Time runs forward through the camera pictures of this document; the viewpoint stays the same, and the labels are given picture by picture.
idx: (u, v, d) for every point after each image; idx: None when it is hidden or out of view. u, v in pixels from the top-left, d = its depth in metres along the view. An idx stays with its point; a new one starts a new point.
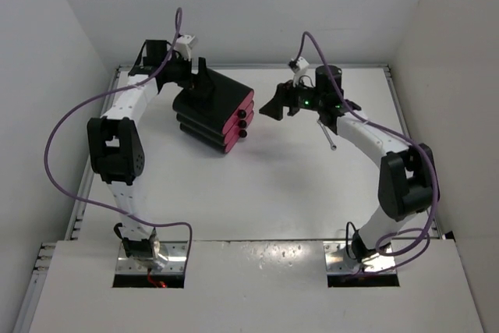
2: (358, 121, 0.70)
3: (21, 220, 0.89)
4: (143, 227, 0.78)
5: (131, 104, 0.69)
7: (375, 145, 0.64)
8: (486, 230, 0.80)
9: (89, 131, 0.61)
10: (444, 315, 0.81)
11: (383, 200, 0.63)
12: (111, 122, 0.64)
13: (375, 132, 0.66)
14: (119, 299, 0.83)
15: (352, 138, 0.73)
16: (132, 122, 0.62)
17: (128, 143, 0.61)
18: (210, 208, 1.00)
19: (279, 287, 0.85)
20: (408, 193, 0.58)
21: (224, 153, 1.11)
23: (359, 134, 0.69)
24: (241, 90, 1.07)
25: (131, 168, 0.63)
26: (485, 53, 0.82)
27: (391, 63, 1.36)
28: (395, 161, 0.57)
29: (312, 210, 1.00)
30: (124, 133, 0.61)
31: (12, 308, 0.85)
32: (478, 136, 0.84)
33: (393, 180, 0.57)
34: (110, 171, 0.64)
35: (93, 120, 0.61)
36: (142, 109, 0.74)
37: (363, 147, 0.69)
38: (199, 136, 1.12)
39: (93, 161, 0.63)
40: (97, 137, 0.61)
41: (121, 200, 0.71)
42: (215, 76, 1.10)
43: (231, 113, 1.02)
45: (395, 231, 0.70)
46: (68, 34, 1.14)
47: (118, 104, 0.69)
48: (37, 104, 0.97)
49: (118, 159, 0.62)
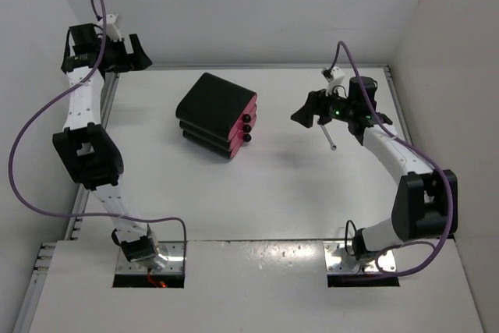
2: (385, 136, 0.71)
3: (20, 220, 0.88)
4: (138, 225, 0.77)
5: (88, 105, 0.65)
7: (399, 162, 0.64)
8: (486, 230, 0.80)
9: (56, 147, 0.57)
10: (444, 314, 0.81)
11: (396, 219, 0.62)
12: (76, 132, 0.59)
13: (401, 150, 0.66)
14: (120, 299, 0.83)
15: (377, 150, 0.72)
16: (99, 125, 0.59)
17: (104, 147, 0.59)
18: (210, 208, 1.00)
19: (278, 287, 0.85)
20: (422, 217, 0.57)
21: (230, 158, 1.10)
23: (384, 151, 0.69)
24: (245, 94, 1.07)
25: (115, 168, 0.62)
26: (484, 54, 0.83)
27: (391, 63, 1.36)
28: (415, 183, 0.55)
29: (312, 210, 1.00)
30: (97, 141, 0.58)
31: (12, 308, 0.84)
32: (478, 136, 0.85)
33: (410, 202, 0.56)
34: (93, 178, 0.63)
35: (56, 136, 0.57)
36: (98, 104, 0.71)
37: (386, 161, 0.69)
38: (203, 142, 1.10)
39: (73, 172, 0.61)
40: (67, 150, 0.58)
41: (111, 203, 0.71)
42: (218, 81, 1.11)
43: (236, 118, 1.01)
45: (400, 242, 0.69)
46: (67, 33, 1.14)
47: (75, 109, 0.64)
48: (35, 104, 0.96)
49: (98, 162, 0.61)
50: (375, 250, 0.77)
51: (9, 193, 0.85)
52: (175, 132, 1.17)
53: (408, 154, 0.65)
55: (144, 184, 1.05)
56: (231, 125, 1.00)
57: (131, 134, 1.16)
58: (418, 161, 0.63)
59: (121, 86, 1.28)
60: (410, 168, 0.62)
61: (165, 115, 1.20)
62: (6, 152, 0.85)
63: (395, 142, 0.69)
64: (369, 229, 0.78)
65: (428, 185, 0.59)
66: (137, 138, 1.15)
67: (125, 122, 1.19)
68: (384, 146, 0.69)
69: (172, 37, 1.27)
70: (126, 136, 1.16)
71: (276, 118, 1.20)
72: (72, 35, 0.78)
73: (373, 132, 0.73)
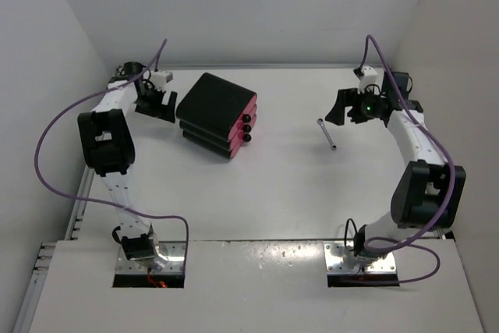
2: (408, 122, 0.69)
3: (21, 220, 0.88)
4: (140, 221, 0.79)
5: (117, 100, 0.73)
7: (413, 148, 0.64)
8: (486, 229, 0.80)
9: (79, 124, 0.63)
10: (444, 314, 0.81)
11: (395, 203, 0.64)
12: (100, 115, 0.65)
13: (419, 137, 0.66)
14: (119, 299, 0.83)
15: (398, 136, 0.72)
16: (120, 111, 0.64)
17: (122, 132, 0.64)
18: (210, 208, 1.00)
19: (278, 287, 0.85)
20: (419, 203, 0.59)
21: (230, 158, 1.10)
23: (404, 136, 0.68)
24: (245, 94, 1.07)
25: (126, 157, 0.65)
26: (484, 53, 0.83)
27: (391, 62, 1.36)
28: (421, 170, 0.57)
29: (313, 210, 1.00)
30: (116, 122, 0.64)
31: (12, 308, 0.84)
32: (478, 136, 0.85)
33: (412, 185, 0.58)
34: (104, 163, 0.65)
35: (82, 115, 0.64)
36: (125, 107, 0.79)
37: (402, 147, 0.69)
38: (203, 142, 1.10)
39: (87, 154, 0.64)
40: (87, 129, 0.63)
41: (118, 194, 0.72)
42: (218, 81, 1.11)
43: (236, 118, 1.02)
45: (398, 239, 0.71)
46: (68, 34, 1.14)
47: (106, 101, 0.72)
48: (36, 104, 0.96)
49: (112, 147, 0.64)
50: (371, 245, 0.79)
51: (10, 193, 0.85)
52: (176, 132, 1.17)
53: (425, 143, 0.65)
55: (145, 183, 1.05)
56: (231, 125, 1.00)
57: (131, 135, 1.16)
58: (432, 152, 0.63)
59: None
60: (421, 156, 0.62)
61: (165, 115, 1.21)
62: (8, 151, 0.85)
63: (418, 129, 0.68)
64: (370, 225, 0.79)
65: (435, 178, 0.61)
66: (137, 137, 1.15)
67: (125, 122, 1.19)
68: (406, 132, 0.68)
69: (172, 37, 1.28)
70: None
71: (276, 118, 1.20)
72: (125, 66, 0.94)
73: (398, 115, 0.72)
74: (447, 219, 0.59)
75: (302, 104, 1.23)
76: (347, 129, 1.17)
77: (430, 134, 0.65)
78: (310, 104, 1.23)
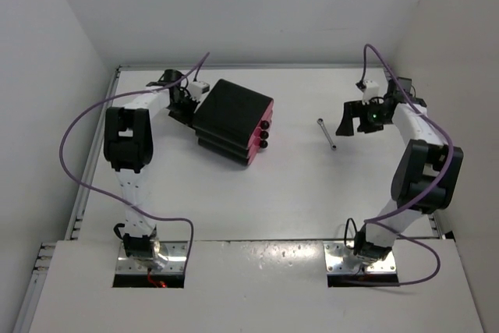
2: (411, 111, 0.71)
3: (21, 220, 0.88)
4: (146, 221, 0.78)
5: (146, 102, 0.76)
7: (415, 132, 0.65)
8: (486, 229, 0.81)
9: (106, 117, 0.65)
10: (444, 314, 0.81)
11: (394, 184, 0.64)
12: (127, 112, 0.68)
13: (420, 124, 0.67)
14: (119, 299, 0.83)
15: (401, 127, 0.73)
16: (146, 111, 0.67)
17: (143, 131, 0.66)
18: (210, 208, 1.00)
19: (278, 287, 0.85)
20: (418, 182, 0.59)
21: (246, 164, 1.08)
23: (406, 122, 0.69)
24: (262, 100, 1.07)
25: (142, 156, 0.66)
26: (483, 52, 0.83)
27: (391, 62, 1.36)
28: (420, 147, 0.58)
29: (313, 210, 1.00)
30: (142, 122, 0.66)
31: (12, 308, 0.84)
32: (477, 136, 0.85)
33: (412, 163, 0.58)
34: (120, 159, 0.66)
35: (111, 108, 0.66)
36: (155, 109, 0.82)
37: (405, 135, 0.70)
38: (218, 149, 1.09)
39: (106, 146, 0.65)
40: (112, 122, 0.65)
41: (127, 190, 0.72)
42: (234, 88, 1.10)
43: (255, 125, 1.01)
45: (397, 228, 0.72)
46: (68, 34, 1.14)
47: (136, 101, 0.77)
48: (36, 104, 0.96)
49: (132, 145, 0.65)
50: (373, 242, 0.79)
51: (10, 194, 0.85)
52: (175, 132, 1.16)
53: (426, 129, 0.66)
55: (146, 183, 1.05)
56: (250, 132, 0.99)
57: None
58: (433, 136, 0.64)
59: (122, 86, 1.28)
60: (422, 137, 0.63)
61: (165, 115, 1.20)
62: (8, 151, 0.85)
63: (421, 119, 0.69)
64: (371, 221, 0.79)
65: (434, 158, 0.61)
66: None
67: None
68: (408, 118, 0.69)
69: (172, 37, 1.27)
70: None
71: (276, 118, 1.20)
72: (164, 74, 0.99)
73: (401, 106, 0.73)
74: (445, 197, 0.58)
75: (302, 104, 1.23)
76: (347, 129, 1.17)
77: (432, 120, 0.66)
78: (310, 104, 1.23)
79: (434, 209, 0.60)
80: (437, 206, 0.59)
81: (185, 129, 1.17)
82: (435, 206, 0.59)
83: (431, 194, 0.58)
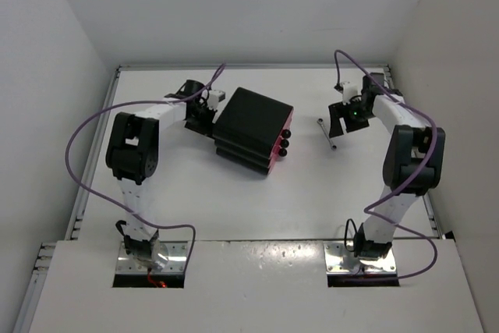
2: (390, 101, 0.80)
3: (21, 220, 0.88)
4: (146, 228, 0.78)
5: (160, 112, 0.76)
7: (396, 118, 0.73)
8: (486, 228, 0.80)
9: (115, 122, 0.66)
10: (444, 314, 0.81)
11: (385, 173, 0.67)
12: (136, 121, 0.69)
13: (401, 111, 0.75)
14: (119, 299, 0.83)
15: (383, 117, 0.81)
16: (154, 122, 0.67)
17: (147, 140, 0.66)
18: (210, 208, 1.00)
19: (278, 287, 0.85)
20: (408, 164, 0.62)
21: (267, 174, 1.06)
23: (387, 111, 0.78)
24: (282, 109, 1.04)
25: (143, 168, 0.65)
26: (484, 53, 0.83)
27: (391, 63, 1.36)
28: (405, 131, 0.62)
29: (313, 210, 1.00)
30: (148, 131, 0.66)
31: (12, 308, 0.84)
32: (478, 136, 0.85)
33: (399, 147, 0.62)
34: (121, 168, 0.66)
35: (121, 114, 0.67)
36: (168, 122, 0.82)
37: (388, 122, 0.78)
38: (237, 157, 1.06)
39: (109, 152, 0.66)
40: (120, 129, 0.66)
41: (128, 198, 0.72)
42: (256, 96, 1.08)
43: (277, 133, 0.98)
45: (394, 218, 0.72)
46: (68, 34, 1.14)
47: (150, 109, 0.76)
48: (37, 104, 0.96)
49: (134, 154, 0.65)
50: (372, 239, 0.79)
51: (10, 194, 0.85)
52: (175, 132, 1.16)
53: (405, 113, 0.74)
55: None
56: (274, 143, 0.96)
57: None
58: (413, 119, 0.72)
59: (122, 86, 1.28)
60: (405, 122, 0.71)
61: None
62: (8, 151, 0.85)
63: (399, 107, 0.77)
64: (368, 219, 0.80)
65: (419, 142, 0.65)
66: None
67: None
68: (388, 107, 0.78)
69: (172, 37, 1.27)
70: None
71: None
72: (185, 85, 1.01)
73: (380, 98, 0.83)
74: (435, 175, 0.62)
75: (302, 104, 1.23)
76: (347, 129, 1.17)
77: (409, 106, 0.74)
78: (310, 104, 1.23)
79: (426, 189, 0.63)
80: (429, 185, 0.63)
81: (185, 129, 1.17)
82: (427, 185, 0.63)
83: (422, 174, 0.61)
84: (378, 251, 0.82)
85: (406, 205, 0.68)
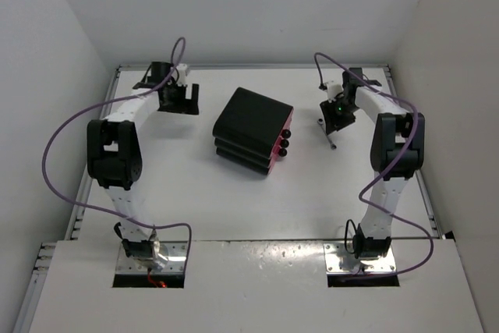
2: (371, 91, 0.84)
3: (20, 220, 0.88)
4: (142, 229, 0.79)
5: (132, 110, 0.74)
7: (378, 107, 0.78)
8: (486, 228, 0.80)
9: (89, 132, 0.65)
10: (444, 314, 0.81)
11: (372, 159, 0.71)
12: (111, 125, 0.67)
13: (381, 100, 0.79)
14: (119, 299, 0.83)
15: (366, 106, 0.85)
16: (131, 125, 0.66)
17: (127, 146, 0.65)
18: (210, 208, 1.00)
19: (278, 288, 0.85)
20: (393, 150, 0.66)
21: (267, 174, 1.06)
23: (369, 100, 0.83)
24: (282, 109, 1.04)
25: (129, 173, 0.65)
26: (484, 52, 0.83)
27: (391, 63, 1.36)
28: (388, 118, 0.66)
29: (313, 210, 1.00)
30: (125, 136, 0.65)
31: (12, 308, 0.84)
32: (478, 136, 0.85)
33: (383, 134, 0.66)
34: (106, 176, 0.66)
35: (93, 122, 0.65)
36: (143, 117, 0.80)
37: (371, 111, 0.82)
38: (237, 157, 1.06)
39: (90, 163, 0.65)
40: (96, 138, 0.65)
41: (120, 204, 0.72)
42: (253, 96, 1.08)
43: (277, 133, 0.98)
45: (389, 207, 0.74)
46: (68, 34, 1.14)
47: (122, 110, 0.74)
48: (37, 104, 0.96)
49: (116, 162, 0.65)
50: (370, 236, 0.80)
51: (10, 194, 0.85)
52: (175, 132, 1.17)
53: (385, 101, 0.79)
55: (146, 183, 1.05)
56: (273, 143, 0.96)
57: None
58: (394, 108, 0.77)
59: (122, 86, 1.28)
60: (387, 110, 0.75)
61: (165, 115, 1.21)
62: (8, 151, 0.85)
63: (380, 96, 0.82)
64: (364, 219, 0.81)
65: (401, 128, 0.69)
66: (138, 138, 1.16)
67: None
68: (369, 97, 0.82)
69: (172, 37, 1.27)
70: None
71: None
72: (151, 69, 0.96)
73: (361, 90, 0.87)
74: (419, 157, 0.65)
75: (302, 104, 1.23)
76: (347, 129, 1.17)
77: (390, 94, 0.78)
78: (310, 104, 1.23)
79: (412, 171, 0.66)
80: (415, 167, 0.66)
81: (185, 129, 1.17)
82: (414, 167, 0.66)
83: (406, 157, 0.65)
84: (380, 251, 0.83)
85: (398, 191, 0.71)
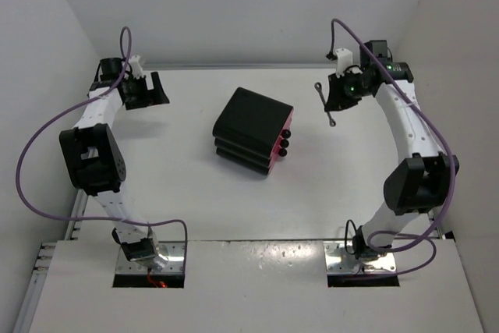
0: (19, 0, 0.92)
2: (400, 100, 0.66)
3: (21, 219, 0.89)
4: (139, 228, 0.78)
5: (100, 111, 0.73)
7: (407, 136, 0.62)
8: (486, 229, 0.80)
9: (61, 145, 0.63)
10: (444, 314, 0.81)
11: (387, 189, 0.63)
12: (83, 132, 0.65)
13: (412, 121, 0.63)
14: (120, 299, 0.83)
15: (387, 111, 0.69)
16: (104, 125, 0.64)
17: (104, 150, 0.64)
18: (209, 208, 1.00)
19: (279, 288, 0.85)
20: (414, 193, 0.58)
21: (267, 174, 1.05)
23: (393, 111, 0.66)
24: (282, 109, 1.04)
25: (116, 174, 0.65)
26: (485, 52, 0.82)
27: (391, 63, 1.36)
28: (417, 168, 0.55)
29: (313, 210, 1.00)
30: (100, 139, 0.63)
31: (12, 308, 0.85)
32: (478, 136, 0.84)
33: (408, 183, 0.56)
34: (93, 183, 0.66)
35: (65, 132, 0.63)
36: (111, 115, 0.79)
37: (392, 124, 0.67)
38: (237, 157, 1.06)
39: (73, 175, 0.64)
40: (72, 148, 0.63)
41: (112, 208, 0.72)
42: (249, 96, 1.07)
43: (278, 133, 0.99)
45: (394, 228, 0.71)
46: (67, 34, 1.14)
47: (90, 113, 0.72)
48: (36, 105, 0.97)
49: (100, 165, 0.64)
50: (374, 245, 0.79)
51: (10, 194, 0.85)
52: (175, 132, 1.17)
53: (416, 123, 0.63)
55: (145, 184, 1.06)
56: (273, 143, 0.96)
57: (132, 135, 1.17)
58: (425, 136, 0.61)
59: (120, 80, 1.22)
60: (416, 146, 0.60)
61: (165, 115, 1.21)
62: (8, 151, 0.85)
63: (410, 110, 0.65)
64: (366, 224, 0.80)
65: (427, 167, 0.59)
66: (138, 138, 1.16)
67: (125, 122, 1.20)
68: (397, 111, 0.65)
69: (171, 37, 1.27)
70: (127, 136, 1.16)
71: None
72: (101, 68, 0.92)
73: (387, 91, 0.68)
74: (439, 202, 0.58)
75: (302, 104, 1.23)
76: (347, 130, 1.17)
77: (424, 118, 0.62)
78: (309, 104, 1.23)
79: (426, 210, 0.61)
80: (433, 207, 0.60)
81: (184, 129, 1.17)
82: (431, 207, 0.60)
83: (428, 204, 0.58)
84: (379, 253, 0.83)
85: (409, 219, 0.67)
